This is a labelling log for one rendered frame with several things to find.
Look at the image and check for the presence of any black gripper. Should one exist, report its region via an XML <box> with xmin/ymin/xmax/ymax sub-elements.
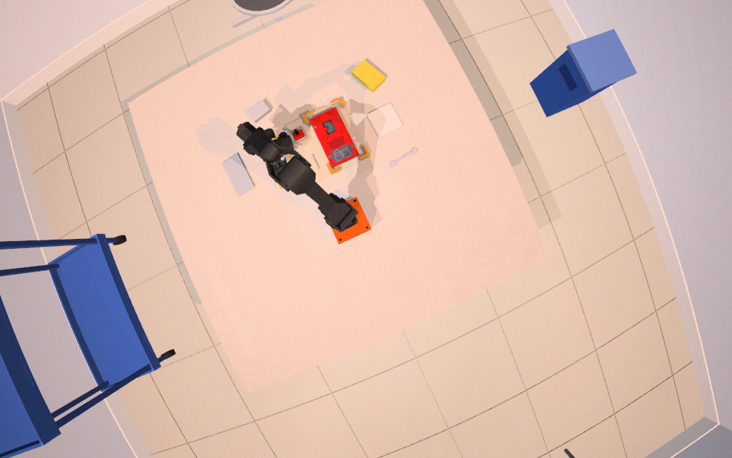
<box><xmin>265</xmin><ymin>128</ymin><xmax>287</xmax><ymax>177</ymax></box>

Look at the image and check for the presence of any yellow rectangular block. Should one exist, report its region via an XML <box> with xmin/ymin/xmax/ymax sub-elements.
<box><xmin>351</xmin><ymin>60</ymin><xmax>385</xmax><ymax>92</ymax></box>

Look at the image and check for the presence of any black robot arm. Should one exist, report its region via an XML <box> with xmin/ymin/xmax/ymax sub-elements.
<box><xmin>236</xmin><ymin>121</ymin><xmax>359</xmax><ymax>232</ymax></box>

